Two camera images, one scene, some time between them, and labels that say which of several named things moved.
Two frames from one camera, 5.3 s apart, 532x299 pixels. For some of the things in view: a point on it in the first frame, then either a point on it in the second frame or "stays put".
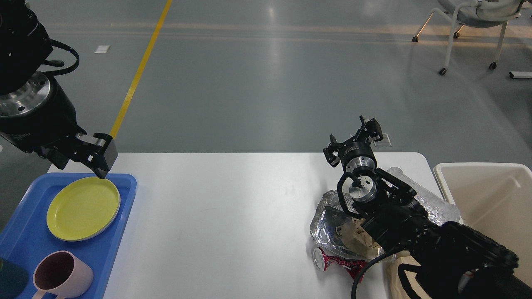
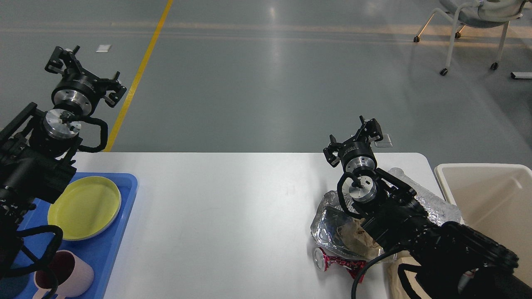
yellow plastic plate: (82, 208) stays put
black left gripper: (36, 113) → (79, 92)
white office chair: (477, 13) stays put
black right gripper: (355, 155) stays put
